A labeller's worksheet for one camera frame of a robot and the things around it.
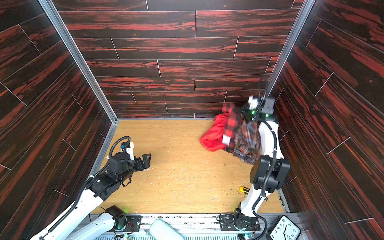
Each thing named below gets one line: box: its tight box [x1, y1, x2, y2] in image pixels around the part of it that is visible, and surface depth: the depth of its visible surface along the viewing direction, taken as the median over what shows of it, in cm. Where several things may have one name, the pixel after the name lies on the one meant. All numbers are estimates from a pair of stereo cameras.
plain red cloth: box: [199, 112, 228, 152], surface depth 103 cm
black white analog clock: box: [266, 215, 302, 240], surface depth 71 cm
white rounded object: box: [149, 218, 185, 240], surface depth 71 cm
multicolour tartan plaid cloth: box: [233, 119, 262, 165], surface depth 95 cm
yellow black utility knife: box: [239, 186, 250, 195], surface depth 85 cm
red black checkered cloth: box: [221, 102, 244, 150], surface depth 89 cm
